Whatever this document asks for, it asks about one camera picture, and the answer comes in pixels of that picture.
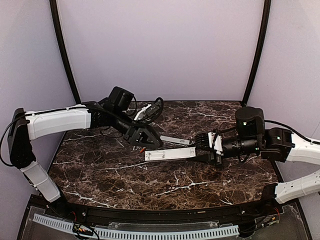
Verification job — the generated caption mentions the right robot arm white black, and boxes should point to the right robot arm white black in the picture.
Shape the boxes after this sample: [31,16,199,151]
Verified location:
[191,106,320,204]

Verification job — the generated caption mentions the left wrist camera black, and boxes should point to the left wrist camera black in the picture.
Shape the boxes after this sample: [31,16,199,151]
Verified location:
[134,97,164,121]

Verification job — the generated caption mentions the left black frame post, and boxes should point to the left black frame post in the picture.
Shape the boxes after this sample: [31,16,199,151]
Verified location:
[49,0,81,104]

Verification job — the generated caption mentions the black frame post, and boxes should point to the black frame post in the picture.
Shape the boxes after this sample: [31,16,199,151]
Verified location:
[241,0,272,107]
[49,0,81,104]

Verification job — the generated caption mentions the right black frame post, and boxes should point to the right black frame post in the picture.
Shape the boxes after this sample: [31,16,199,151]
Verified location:
[241,0,272,107]

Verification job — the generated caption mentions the grey slotted cable duct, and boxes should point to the grey slotted cable duct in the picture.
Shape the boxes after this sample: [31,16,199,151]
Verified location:
[32,213,240,240]

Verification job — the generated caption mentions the black front rail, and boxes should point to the black front rail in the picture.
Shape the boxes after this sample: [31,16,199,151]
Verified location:
[64,202,263,225]

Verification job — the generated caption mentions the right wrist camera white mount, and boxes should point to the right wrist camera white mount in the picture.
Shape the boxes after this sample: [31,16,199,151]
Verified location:
[208,132,223,155]

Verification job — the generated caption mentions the white remote battery cover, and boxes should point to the white remote battery cover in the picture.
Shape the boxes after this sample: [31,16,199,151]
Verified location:
[160,135,193,146]

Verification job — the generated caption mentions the white remote control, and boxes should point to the white remote control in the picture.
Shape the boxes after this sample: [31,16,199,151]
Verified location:
[144,147,196,162]

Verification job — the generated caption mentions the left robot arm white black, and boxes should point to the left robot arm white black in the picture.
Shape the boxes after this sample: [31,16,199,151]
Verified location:
[2,86,164,203]

